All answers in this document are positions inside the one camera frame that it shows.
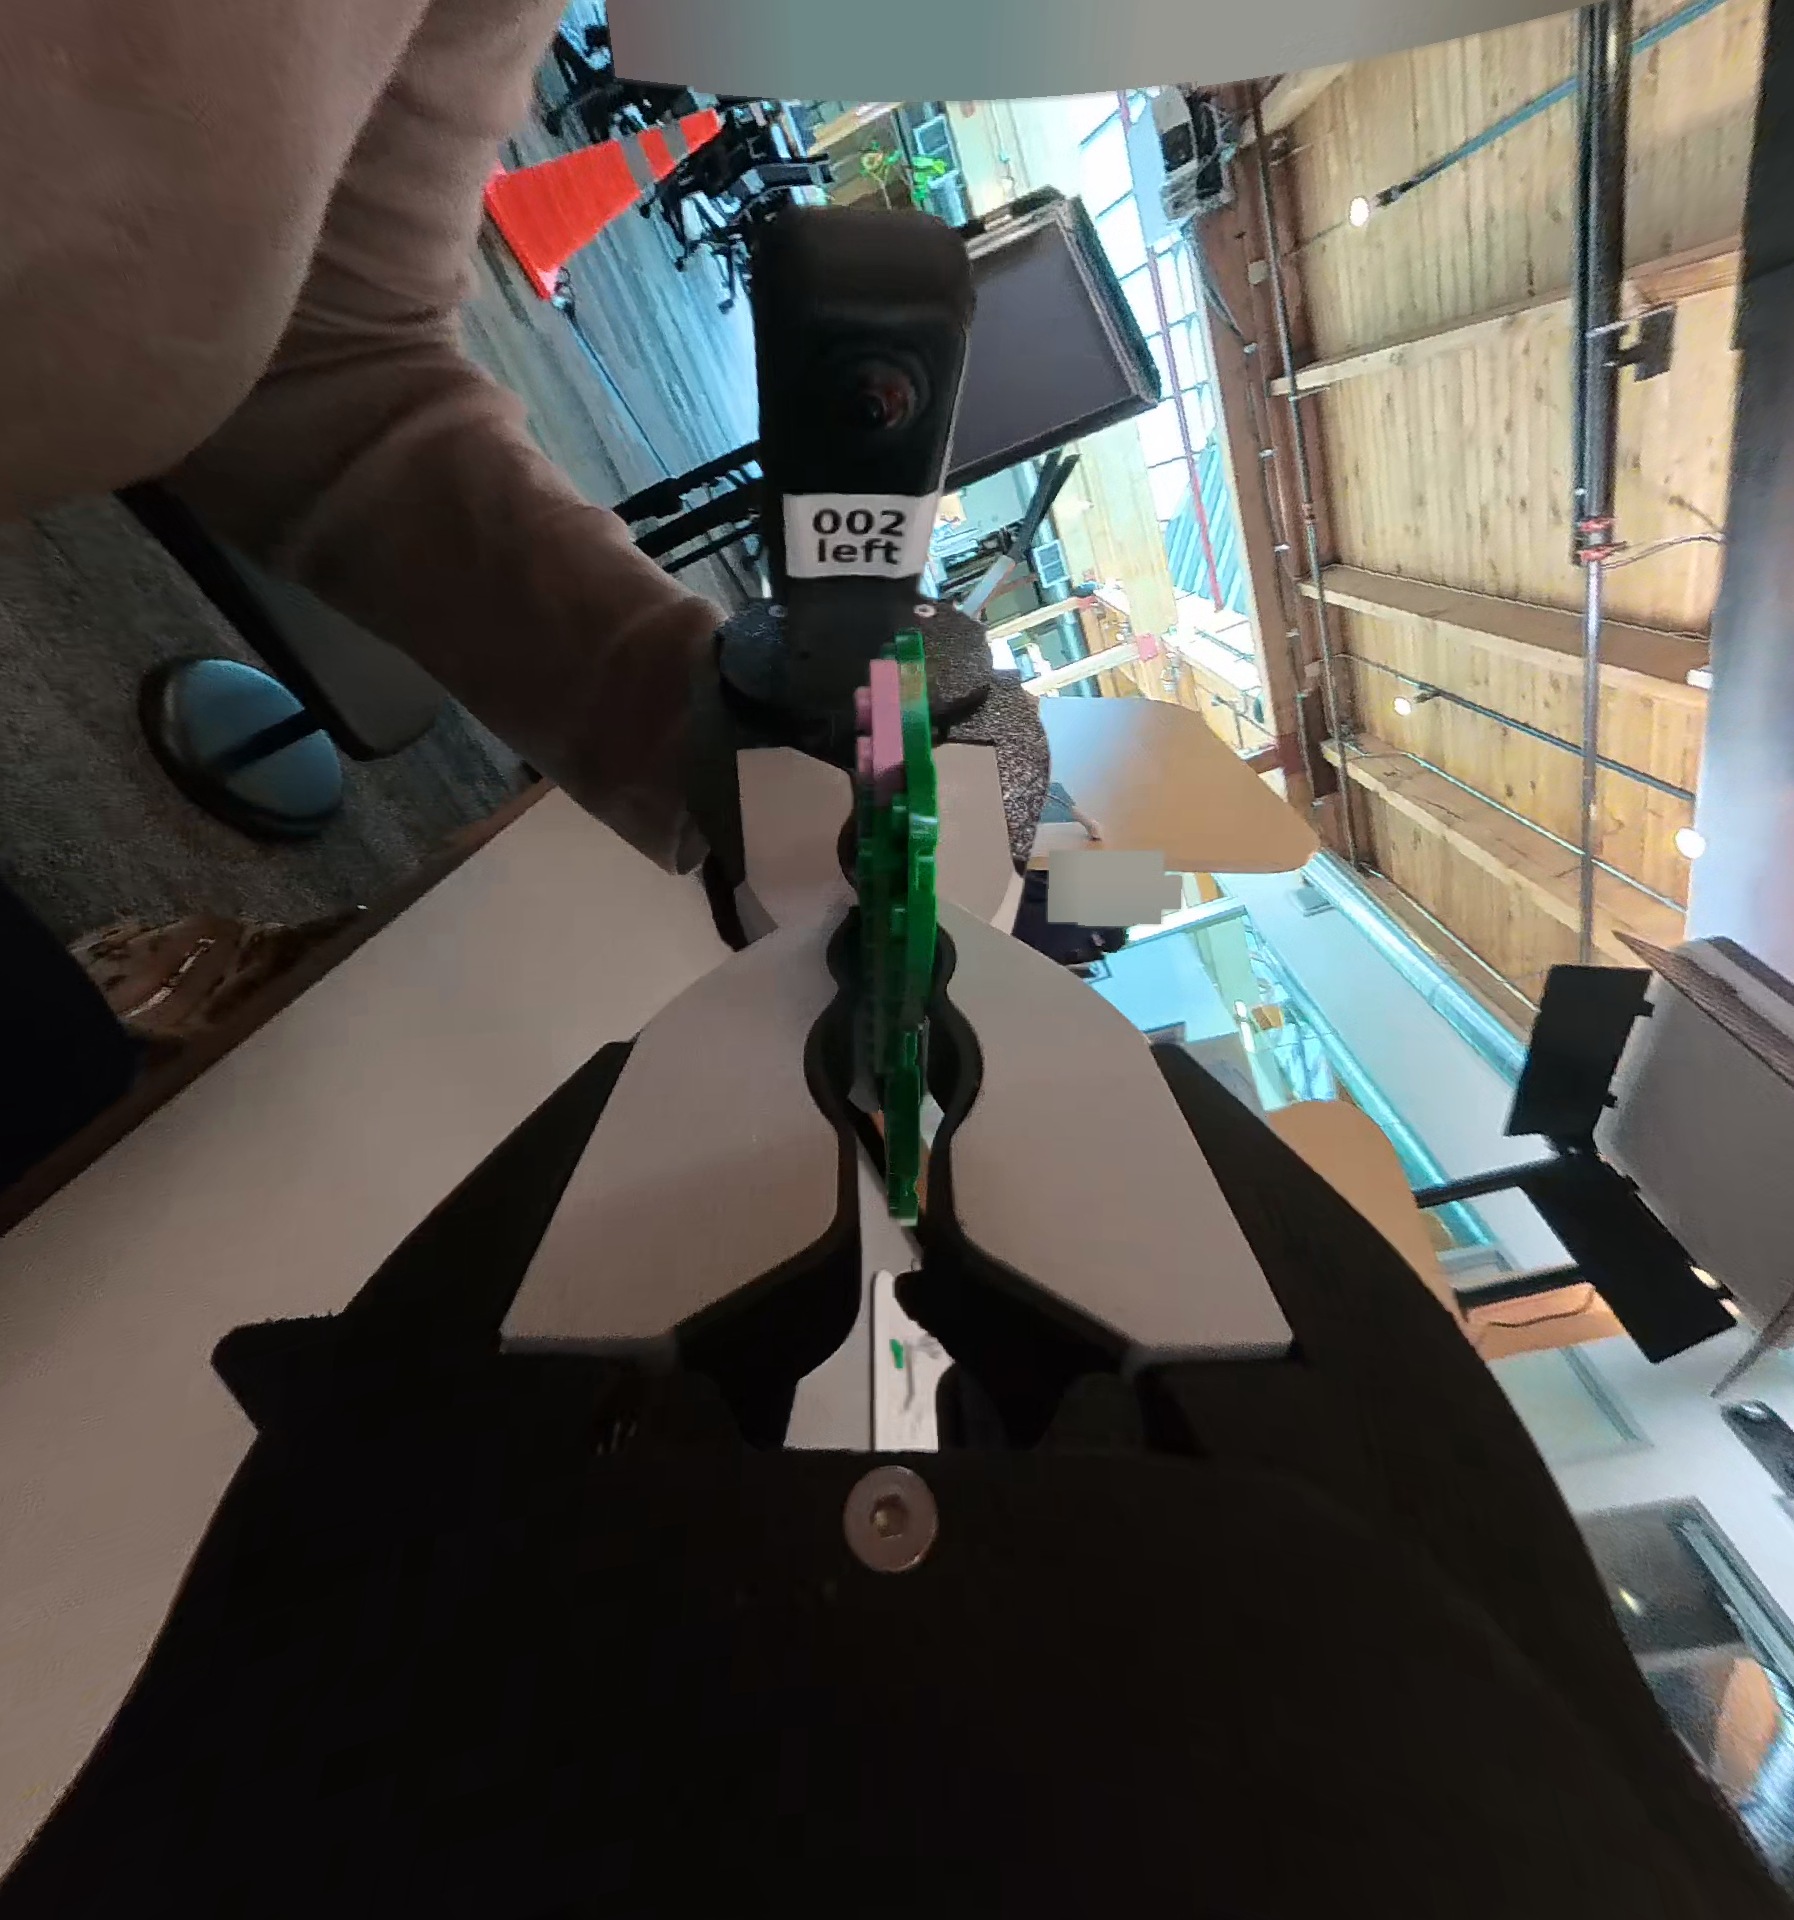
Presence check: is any orange traffic cone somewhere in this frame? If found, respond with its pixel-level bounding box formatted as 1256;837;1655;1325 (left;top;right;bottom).
480;104;727;298

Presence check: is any brown bag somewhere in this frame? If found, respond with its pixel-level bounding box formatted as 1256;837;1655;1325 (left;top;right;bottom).
62;907;374;1057

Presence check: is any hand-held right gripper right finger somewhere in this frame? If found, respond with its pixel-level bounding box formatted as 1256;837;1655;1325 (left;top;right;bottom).
917;897;1297;1358

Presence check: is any black monitor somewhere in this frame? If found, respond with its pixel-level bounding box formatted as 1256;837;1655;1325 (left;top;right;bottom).
943;190;1162;491

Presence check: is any green lego plate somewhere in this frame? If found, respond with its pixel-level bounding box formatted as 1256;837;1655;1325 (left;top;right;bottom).
844;630;947;1222

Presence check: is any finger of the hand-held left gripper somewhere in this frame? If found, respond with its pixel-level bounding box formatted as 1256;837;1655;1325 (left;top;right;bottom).
934;744;1026;936
727;744;859;950

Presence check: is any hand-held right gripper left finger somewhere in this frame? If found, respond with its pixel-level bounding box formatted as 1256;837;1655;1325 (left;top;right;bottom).
501;885;859;1358

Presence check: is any pink lego plate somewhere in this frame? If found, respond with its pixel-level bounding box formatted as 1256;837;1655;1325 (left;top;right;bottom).
853;661;907;790

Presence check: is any studio light panel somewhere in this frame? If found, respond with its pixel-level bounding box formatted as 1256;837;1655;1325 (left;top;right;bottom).
1501;931;1794;1395

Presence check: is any wooden table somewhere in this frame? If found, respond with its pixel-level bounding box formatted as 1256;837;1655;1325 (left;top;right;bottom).
1036;694;1323;875

